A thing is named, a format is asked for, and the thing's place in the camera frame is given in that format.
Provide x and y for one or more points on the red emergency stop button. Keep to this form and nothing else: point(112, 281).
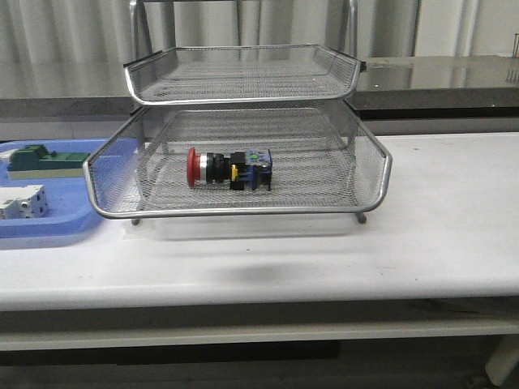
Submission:
point(251, 168)

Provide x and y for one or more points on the blue plastic tray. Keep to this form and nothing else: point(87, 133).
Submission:
point(69, 209)

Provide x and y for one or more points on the white circuit breaker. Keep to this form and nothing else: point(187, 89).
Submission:
point(20, 202)

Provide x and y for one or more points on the grey stone counter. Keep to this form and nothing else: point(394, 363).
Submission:
point(390, 88)

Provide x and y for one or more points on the silver metal rack frame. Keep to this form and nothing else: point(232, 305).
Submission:
point(141, 41)

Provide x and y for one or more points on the green limit switch module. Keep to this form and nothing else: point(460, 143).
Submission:
point(36, 161)

